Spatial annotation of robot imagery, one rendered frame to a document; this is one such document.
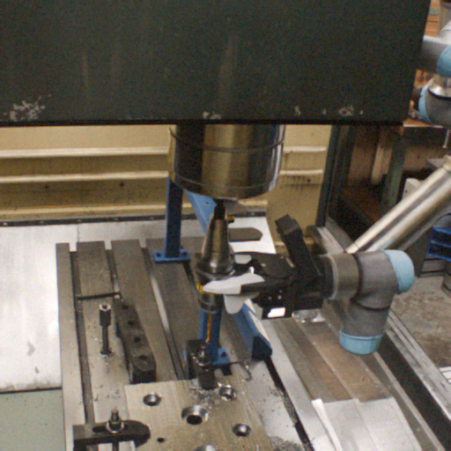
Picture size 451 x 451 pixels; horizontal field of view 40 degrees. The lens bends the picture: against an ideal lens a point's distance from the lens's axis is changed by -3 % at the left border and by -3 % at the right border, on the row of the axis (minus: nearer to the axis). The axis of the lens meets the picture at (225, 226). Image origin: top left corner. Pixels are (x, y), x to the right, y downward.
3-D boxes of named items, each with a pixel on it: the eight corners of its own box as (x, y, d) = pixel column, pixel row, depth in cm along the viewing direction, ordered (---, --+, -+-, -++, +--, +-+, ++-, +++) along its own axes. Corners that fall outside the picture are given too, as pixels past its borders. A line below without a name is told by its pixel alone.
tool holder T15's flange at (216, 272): (194, 258, 100) (195, 244, 99) (232, 260, 101) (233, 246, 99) (195, 280, 94) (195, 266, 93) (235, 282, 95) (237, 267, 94)
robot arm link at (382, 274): (410, 306, 106) (422, 263, 102) (352, 311, 103) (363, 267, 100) (389, 281, 113) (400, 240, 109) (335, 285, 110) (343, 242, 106)
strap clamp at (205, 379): (199, 378, 133) (203, 321, 126) (213, 423, 121) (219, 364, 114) (183, 380, 132) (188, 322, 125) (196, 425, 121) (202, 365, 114)
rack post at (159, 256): (187, 252, 179) (194, 153, 165) (190, 262, 174) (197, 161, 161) (151, 254, 176) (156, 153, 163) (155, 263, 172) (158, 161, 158)
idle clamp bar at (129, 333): (132, 318, 149) (132, 296, 146) (159, 392, 128) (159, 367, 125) (111, 321, 148) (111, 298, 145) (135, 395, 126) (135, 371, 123)
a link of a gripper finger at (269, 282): (244, 299, 94) (294, 287, 98) (246, 290, 93) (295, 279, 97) (229, 283, 97) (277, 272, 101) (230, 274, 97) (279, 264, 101)
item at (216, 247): (200, 247, 98) (203, 208, 95) (229, 248, 98) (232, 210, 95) (201, 262, 94) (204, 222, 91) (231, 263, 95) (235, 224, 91)
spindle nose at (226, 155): (166, 153, 97) (171, 77, 91) (270, 158, 98) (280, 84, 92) (164, 198, 82) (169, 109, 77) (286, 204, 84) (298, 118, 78)
